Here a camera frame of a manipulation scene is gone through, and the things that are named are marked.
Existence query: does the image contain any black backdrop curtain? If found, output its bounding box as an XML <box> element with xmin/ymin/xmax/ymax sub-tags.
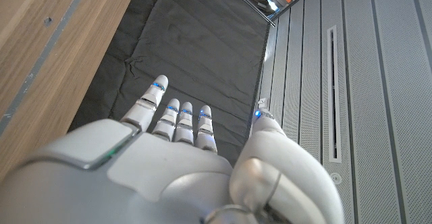
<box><xmin>67</xmin><ymin>0</ymin><xmax>271</xmax><ymax>167</ymax></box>

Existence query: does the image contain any metal backdrop crossbar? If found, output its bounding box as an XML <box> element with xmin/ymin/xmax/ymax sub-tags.
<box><xmin>221</xmin><ymin>0</ymin><xmax>277</xmax><ymax>28</ymax></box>

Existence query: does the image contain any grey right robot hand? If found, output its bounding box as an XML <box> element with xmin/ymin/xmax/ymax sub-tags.
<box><xmin>0</xmin><ymin>74</ymin><xmax>345</xmax><ymax>224</ymax></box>

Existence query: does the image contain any long ceiling vent slot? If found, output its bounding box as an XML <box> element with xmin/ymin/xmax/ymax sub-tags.
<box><xmin>326</xmin><ymin>24</ymin><xmax>342</xmax><ymax>164</ymax></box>

